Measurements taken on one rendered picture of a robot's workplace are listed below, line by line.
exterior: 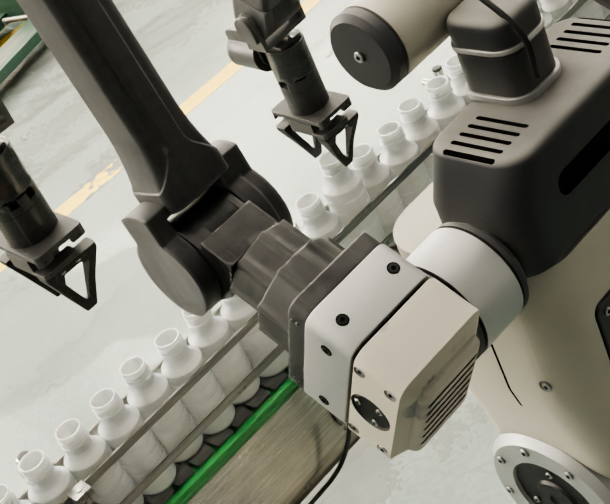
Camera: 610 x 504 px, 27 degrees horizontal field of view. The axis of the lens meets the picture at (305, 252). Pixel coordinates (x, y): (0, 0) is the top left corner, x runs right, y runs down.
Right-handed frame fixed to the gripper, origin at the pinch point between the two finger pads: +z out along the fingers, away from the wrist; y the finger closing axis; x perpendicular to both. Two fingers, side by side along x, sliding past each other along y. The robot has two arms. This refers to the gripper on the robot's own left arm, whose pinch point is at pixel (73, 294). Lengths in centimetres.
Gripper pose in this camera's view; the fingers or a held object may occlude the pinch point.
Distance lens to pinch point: 139.3
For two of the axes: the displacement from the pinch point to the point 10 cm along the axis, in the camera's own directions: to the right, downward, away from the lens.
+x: 6.6, -6.3, 4.1
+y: 6.6, 2.2, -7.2
